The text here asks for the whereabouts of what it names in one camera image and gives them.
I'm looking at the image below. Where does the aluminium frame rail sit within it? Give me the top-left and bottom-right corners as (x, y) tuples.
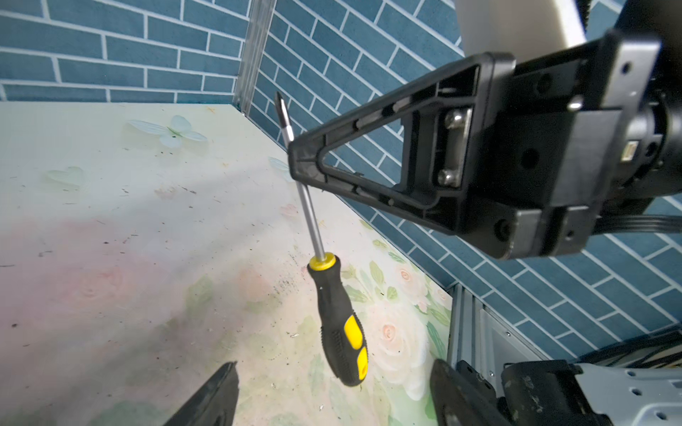
(446, 284), (548, 397)

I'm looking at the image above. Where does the black other-arm gripper body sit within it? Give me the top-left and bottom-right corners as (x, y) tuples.
(461, 30), (681, 260)

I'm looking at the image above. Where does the black yellow handled screwdriver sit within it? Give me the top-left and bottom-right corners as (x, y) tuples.
(274, 91), (369, 388)

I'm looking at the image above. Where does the black flat cable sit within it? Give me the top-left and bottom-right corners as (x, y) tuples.
(592, 214), (682, 235)

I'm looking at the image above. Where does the grey metal mounting bracket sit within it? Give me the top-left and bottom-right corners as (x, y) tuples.
(500, 359), (682, 426)

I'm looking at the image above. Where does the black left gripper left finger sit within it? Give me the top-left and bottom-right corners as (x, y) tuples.
(164, 361), (239, 426)

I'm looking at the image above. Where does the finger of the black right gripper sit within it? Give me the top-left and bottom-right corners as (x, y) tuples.
(288, 53), (516, 234)

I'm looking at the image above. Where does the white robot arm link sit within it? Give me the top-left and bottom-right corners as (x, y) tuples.
(454, 0), (586, 62)

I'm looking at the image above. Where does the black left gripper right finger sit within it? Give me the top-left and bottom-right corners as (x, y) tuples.
(430, 360), (510, 426)

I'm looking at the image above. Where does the aluminium corner post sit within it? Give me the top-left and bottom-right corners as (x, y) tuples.
(234, 0), (277, 116)

